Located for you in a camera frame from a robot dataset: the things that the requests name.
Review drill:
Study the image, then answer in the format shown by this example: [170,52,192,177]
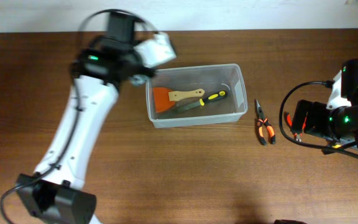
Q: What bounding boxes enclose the red black cutting pliers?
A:
[284,112,307,142]

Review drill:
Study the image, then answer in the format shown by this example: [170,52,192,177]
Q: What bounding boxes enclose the orange black needle-nose pliers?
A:
[255,99,277,146]

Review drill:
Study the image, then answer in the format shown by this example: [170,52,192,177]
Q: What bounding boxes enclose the orange scraper wooden handle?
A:
[152,87,205,113]

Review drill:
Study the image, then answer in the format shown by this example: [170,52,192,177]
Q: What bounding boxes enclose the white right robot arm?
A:
[280,58,358,159]

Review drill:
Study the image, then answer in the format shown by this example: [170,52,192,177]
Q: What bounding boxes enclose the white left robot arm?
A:
[14,9,176,223]

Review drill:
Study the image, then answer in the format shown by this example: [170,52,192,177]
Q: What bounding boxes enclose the clear plastic container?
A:
[146,63,248,128]

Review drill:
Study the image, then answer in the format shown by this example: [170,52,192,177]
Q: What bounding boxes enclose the yellow black screwdriver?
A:
[326,141,357,151]

